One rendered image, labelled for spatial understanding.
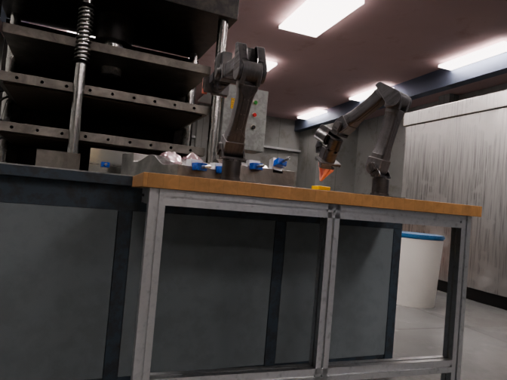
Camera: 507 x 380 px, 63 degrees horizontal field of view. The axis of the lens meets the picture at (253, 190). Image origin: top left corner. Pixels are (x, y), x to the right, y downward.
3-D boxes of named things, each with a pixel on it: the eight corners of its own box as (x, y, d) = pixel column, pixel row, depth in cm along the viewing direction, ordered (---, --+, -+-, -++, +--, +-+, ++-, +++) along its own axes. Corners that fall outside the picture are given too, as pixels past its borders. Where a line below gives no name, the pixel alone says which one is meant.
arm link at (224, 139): (218, 151, 144) (240, 57, 130) (236, 154, 146) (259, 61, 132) (221, 159, 139) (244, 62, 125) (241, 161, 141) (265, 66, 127)
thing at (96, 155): (139, 184, 233) (142, 153, 233) (87, 179, 222) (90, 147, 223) (128, 185, 279) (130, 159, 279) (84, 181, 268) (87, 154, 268)
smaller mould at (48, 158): (78, 172, 159) (81, 153, 159) (35, 167, 153) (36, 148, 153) (78, 173, 177) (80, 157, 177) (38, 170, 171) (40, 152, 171)
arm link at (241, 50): (215, 65, 154) (241, 36, 126) (238, 70, 157) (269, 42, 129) (213, 99, 154) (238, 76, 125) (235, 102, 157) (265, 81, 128)
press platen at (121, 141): (204, 156, 249) (205, 148, 249) (-10, 129, 205) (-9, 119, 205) (176, 162, 317) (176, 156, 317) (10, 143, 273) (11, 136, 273)
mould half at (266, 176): (293, 191, 181) (296, 160, 181) (238, 186, 170) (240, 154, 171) (248, 191, 227) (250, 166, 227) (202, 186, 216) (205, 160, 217)
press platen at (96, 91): (208, 114, 249) (209, 106, 250) (-5, 78, 206) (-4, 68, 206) (179, 130, 317) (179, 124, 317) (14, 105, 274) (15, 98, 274)
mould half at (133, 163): (234, 185, 166) (236, 158, 166) (176, 179, 149) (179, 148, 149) (171, 183, 204) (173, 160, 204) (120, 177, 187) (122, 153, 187)
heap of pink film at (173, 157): (211, 170, 173) (213, 151, 173) (173, 165, 161) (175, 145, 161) (179, 170, 192) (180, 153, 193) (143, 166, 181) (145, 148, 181)
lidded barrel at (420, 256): (453, 309, 345) (458, 237, 346) (408, 310, 325) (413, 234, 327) (410, 295, 389) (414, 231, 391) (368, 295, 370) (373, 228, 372)
